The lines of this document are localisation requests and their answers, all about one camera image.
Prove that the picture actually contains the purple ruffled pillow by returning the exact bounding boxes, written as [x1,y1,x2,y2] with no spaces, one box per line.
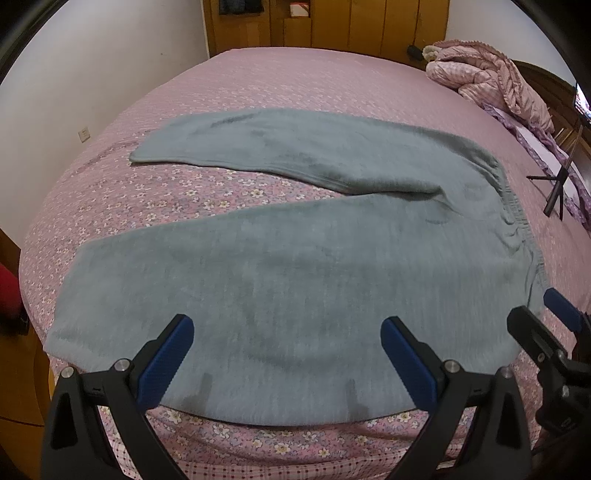
[483,103,590,231]

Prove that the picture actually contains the pink quilted comforter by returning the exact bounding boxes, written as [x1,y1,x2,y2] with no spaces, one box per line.
[425,40,554,134]

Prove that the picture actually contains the white wall socket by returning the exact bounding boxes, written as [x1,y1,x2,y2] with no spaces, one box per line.
[78,127,91,143]

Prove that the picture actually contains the pink floral bed sheet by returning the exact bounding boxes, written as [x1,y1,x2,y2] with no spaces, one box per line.
[19,48,590,479]

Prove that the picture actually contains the grey fleece pants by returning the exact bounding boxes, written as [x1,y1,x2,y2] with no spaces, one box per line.
[45,109,548,427]

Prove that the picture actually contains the black tripod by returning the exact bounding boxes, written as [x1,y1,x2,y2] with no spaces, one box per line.
[527,123,584,220]

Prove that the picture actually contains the red container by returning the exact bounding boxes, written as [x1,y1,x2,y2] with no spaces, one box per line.
[0,264,23,325]

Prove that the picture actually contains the small framed picture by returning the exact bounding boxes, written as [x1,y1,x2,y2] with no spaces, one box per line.
[574,84,591,125]

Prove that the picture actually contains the pink box in wardrobe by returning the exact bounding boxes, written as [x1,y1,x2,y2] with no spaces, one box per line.
[288,1,311,18]

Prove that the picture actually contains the plush toy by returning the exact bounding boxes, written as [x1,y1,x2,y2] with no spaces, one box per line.
[422,45,441,62]

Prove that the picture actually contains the wooden wardrobe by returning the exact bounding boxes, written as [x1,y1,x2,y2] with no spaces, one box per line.
[202,0,450,68]

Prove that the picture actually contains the wooden headboard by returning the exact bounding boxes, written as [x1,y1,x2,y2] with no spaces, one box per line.
[514,60,582,151]

